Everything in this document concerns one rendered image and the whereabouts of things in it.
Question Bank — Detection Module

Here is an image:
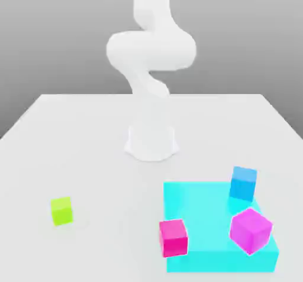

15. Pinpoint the small purple cube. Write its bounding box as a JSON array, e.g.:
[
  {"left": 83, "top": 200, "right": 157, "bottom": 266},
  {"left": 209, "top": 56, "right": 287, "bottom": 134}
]
[{"left": 229, "top": 208, "right": 273, "bottom": 256}]

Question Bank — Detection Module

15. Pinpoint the small blue cube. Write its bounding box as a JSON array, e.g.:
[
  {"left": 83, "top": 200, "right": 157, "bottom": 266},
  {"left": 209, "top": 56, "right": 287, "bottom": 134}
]
[{"left": 228, "top": 166, "right": 258, "bottom": 203}]

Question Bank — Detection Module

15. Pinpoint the large cyan box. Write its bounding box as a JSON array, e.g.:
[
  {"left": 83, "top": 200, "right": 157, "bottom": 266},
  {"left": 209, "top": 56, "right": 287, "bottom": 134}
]
[{"left": 163, "top": 180, "right": 280, "bottom": 274}]

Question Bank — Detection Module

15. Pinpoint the small lime green cube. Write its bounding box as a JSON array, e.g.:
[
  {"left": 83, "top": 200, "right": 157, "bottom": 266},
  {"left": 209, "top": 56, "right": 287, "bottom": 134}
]
[{"left": 50, "top": 196, "right": 74, "bottom": 226}]

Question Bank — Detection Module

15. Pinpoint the small pink cube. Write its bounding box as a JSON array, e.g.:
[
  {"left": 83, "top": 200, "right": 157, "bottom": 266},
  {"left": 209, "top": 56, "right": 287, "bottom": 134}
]
[{"left": 159, "top": 218, "right": 189, "bottom": 258}]

